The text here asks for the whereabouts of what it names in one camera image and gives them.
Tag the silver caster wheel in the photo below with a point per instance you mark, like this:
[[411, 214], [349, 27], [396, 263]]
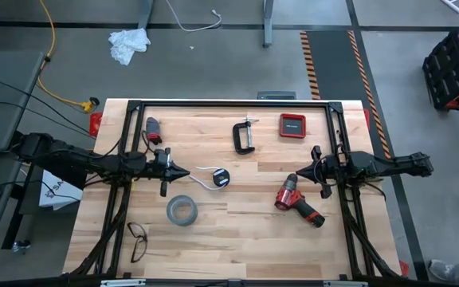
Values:
[[21, 246]]

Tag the grey duct tape roll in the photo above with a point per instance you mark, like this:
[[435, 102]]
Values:
[[171, 211]]

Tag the red square tray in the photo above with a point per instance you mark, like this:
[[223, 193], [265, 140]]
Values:
[[292, 125]]

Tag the white cardboard box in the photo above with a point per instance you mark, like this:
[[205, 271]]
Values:
[[60, 197]]

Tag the black aluminium table frame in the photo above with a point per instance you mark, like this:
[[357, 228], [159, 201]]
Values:
[[233, 103]]

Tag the white floor bar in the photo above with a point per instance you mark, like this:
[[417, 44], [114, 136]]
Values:
[[452, 5]]

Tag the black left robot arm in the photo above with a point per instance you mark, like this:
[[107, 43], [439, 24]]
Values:
[[74, 157]]

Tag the grey table leg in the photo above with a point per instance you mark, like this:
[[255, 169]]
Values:
[[268, 24], [146, 14]]

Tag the grey red utility knife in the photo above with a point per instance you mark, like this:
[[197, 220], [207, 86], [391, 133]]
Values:
[[154, 129]]

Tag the grey floor box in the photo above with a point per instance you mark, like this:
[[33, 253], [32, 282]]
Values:
[[276, 95]]

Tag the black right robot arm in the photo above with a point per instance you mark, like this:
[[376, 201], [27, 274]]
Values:
[[389, 163]]

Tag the person's foot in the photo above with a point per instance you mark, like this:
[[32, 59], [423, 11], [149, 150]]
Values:
[[442, 270]]

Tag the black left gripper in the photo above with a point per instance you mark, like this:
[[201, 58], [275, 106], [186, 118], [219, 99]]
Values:
[[162, 171]]

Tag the white crumpled cloth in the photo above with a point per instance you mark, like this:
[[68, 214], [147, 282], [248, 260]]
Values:
[[128, 44]]

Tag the black safety glasses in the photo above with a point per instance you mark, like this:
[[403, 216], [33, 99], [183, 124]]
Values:
[[146, 238]]

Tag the hazard striped floor mat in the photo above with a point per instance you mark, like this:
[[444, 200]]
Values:
[[333, 60]]

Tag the black C-clamp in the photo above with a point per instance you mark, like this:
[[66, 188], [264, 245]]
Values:
[[236, 139]]

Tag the red black tool box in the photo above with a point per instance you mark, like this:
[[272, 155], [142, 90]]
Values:
[[452, 71]]

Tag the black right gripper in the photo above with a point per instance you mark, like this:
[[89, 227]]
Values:
[[333, 169]]

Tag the red table clamp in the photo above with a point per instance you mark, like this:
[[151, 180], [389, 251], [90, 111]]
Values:
[[96, 124], [366, 113], [403, 269]]

